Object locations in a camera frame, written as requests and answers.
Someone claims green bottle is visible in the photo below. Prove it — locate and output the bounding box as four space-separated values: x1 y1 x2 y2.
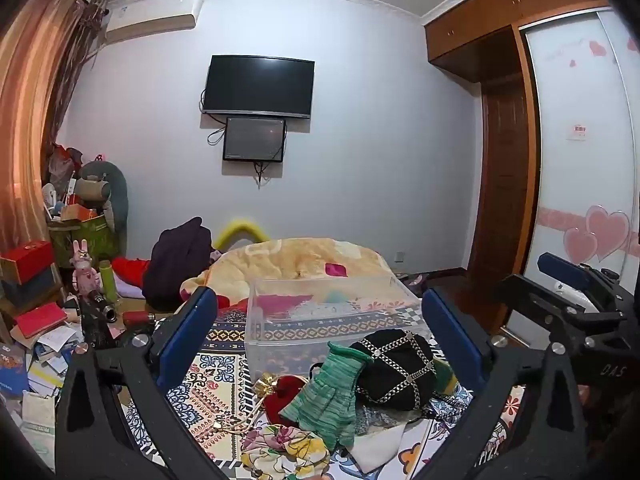
98 260 120 306

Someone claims small black wall monitor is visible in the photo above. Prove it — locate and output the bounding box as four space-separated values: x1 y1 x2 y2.
222 116 287 163

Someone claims floral fabric scrunchie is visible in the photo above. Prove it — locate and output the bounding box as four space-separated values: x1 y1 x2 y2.
241 424 332 480

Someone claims green knit glove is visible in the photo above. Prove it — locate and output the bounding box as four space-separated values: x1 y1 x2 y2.
279 341 374 452

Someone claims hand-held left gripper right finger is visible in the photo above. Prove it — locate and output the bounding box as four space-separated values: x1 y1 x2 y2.
415 286 589 480

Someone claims orange curtain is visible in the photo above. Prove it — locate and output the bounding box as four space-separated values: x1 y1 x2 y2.
0 0 108 253

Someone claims green and yellow sock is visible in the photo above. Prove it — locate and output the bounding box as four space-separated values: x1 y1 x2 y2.
433 359 460 397

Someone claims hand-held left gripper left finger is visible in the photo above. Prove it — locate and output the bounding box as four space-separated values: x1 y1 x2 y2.
54 286 241 480

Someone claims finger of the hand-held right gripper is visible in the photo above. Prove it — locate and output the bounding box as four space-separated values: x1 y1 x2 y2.
502 273 621 348
537 251 601 288

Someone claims red book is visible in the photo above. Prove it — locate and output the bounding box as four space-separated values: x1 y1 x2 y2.
14 302 69 339

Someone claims gold chain with bell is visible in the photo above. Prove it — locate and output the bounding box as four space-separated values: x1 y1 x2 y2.
200 374 281 442

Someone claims red box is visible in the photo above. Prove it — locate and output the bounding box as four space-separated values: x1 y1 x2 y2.
0 241 55 286

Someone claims black hat with chain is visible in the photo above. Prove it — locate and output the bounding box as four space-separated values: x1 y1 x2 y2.
349 329 437 412

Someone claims white heart-print wardrobe door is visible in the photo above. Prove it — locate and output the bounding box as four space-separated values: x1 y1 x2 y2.
520 7 640 283

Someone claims clear plastic storage box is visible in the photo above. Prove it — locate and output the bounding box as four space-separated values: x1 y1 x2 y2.
244 275 432 387

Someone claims white cloth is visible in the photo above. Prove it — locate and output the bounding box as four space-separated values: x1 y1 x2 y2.
344 412 432 474

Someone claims grey plush toy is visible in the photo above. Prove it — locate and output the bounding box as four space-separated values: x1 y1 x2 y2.
77 160 130 247

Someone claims green paper bag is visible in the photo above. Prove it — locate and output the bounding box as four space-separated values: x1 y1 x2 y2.
48 215 121 267

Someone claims wooden overhead cabinet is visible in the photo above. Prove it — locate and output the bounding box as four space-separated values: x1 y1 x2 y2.
424 0 621 82

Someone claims small white fan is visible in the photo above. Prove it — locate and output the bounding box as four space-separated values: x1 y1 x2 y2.
41 183 59 222

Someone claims black wall television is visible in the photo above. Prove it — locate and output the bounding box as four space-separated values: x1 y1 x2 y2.
201 54 316 120

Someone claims pile of papers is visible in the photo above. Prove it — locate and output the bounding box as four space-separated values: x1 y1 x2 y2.
0 325 87 443

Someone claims red velvet pouch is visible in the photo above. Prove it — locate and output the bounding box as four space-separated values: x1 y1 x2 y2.
264 375 307 427

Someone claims yellow fleece blanket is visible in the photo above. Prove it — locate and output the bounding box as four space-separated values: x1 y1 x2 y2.
179 236 397 313

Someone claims brown wooden door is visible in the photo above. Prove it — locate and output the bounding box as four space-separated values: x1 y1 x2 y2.
467 72 542 322

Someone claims white air conditioner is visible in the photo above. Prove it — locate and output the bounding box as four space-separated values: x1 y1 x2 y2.
104 0 203 44

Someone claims black telescope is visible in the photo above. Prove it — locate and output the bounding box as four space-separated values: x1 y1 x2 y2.
77 290 119 352

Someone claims pink bunny doll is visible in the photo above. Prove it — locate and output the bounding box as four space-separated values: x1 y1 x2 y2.
71 240 102 294

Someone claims yellow foam tube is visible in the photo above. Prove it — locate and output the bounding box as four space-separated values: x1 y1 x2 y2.
212 218 271 254

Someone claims red cloth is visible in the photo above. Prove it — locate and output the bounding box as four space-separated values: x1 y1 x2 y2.
111 257 152 291

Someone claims dark purple jacket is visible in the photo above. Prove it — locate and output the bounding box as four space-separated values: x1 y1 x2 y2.
142 217 216 312

